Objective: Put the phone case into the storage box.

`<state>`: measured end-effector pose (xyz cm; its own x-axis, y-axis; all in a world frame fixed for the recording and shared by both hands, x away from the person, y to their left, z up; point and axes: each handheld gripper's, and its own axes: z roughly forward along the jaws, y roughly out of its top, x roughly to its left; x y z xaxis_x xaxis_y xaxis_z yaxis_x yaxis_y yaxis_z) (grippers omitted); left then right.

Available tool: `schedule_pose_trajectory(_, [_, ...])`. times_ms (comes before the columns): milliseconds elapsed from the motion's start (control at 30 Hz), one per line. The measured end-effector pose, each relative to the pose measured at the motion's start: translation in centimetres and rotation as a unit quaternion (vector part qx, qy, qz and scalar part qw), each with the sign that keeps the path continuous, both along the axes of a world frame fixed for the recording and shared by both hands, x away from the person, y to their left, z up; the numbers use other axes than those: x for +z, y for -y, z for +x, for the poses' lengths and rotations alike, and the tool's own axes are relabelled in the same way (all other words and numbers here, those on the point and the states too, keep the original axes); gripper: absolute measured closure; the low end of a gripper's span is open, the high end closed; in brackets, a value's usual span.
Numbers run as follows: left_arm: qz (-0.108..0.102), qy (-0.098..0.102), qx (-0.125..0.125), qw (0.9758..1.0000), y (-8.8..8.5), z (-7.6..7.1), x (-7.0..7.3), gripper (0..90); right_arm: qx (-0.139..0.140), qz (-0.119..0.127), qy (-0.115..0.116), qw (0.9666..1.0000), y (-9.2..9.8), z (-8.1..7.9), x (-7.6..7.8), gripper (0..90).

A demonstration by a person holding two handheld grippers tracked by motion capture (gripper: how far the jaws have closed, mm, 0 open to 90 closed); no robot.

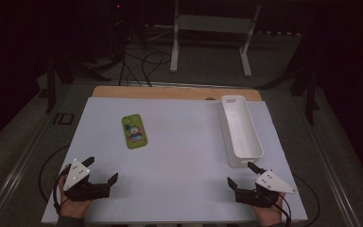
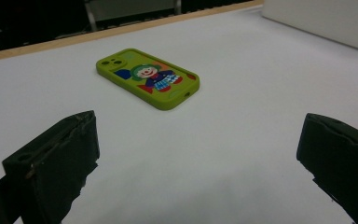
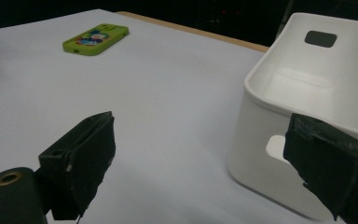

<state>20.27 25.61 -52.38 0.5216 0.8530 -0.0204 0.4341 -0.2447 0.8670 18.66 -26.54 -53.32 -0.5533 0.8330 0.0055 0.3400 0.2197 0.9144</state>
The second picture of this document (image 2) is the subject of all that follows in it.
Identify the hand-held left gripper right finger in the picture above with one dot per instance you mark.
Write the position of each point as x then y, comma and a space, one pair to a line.
345, 161

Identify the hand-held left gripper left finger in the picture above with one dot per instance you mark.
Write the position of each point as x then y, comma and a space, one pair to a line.
52, 161

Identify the green cartoon phone case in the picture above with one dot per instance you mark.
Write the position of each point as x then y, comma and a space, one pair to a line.
149, 77

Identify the white plastic container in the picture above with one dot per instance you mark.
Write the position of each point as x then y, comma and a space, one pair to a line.
323, 21

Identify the white table cover sheet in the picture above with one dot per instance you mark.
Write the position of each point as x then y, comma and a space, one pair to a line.
230, 133

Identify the white metal stand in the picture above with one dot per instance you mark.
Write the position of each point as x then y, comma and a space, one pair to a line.
130, 9

